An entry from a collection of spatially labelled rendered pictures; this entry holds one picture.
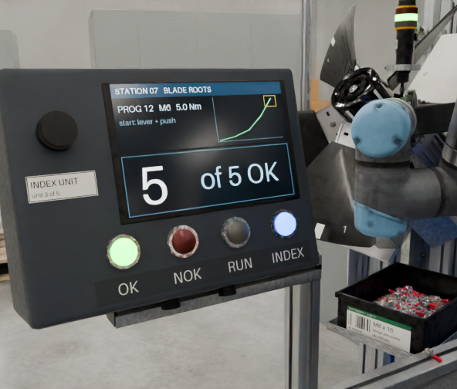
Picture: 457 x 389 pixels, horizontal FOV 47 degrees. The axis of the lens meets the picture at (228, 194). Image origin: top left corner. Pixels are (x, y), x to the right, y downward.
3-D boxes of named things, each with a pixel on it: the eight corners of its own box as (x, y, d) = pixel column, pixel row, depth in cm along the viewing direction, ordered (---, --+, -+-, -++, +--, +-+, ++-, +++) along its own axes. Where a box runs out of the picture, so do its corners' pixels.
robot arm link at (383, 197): (439, 236, 75) (444, 160, 73) (366, 241, 73) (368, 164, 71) (411, 223, 83) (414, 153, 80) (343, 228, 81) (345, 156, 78)
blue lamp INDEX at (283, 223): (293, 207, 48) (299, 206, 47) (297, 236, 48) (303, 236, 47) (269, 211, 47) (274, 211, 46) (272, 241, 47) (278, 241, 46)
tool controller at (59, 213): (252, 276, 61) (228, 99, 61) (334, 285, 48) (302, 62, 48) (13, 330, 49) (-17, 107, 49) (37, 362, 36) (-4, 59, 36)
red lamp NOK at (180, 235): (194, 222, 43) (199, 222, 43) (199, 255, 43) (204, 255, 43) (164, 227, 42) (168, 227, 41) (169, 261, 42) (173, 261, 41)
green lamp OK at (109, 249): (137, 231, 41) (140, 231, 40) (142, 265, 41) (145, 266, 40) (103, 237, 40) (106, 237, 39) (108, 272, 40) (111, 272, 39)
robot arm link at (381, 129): (346, 163, 72) (348, 99, 70) (360, 153, 82) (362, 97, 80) (407, 165, 69) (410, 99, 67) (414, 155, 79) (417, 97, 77)
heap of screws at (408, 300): (396, 295, 106) (397, 281, 105) (467, 317, 96) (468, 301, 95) (343, 326, 93) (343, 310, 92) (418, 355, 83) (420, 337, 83)
